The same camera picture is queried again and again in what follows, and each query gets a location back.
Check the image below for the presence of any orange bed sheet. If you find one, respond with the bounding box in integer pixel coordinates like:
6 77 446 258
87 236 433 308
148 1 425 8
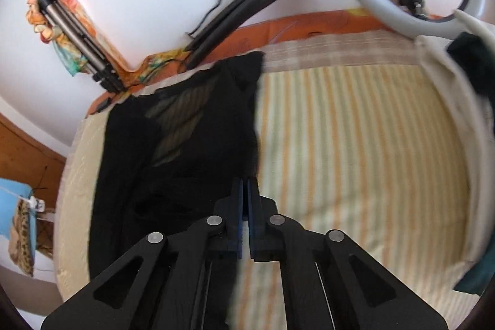
85 7 387 118

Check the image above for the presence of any brown wooden furniture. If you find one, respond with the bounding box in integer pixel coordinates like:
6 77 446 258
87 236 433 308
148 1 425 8
0 114 68 199

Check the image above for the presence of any yellow striped blanket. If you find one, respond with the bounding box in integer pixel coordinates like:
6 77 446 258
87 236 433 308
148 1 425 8
54 65 482 330

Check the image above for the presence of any black garment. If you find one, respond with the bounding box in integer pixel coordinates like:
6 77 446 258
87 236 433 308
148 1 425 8
88 51 265 330

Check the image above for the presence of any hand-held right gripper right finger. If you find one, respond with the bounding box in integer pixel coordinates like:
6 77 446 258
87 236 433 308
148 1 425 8
247 177 453 330

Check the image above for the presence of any leopard print cloth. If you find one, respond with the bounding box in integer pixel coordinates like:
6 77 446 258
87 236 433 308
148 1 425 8
8 203 39 276

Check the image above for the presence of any dark green garment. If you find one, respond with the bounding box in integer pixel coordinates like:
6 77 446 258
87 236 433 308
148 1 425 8
446 32 495 99

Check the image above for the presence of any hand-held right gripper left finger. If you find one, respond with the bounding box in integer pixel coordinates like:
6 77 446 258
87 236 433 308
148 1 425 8
41 178 245 330

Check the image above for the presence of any dark teal cloth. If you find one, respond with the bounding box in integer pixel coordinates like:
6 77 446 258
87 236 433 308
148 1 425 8
454 253 492 296

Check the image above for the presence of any colourful floral cloth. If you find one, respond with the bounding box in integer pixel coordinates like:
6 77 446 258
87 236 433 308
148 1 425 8
26 0 134 77

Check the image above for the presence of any silver tripod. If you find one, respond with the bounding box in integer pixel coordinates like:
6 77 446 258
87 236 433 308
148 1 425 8
37 0 126 93

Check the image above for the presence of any blue cloth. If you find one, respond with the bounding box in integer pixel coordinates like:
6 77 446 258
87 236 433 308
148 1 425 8
0 177 44 238

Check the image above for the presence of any black ring light tripod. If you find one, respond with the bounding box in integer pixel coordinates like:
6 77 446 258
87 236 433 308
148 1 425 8
186 0 337 68

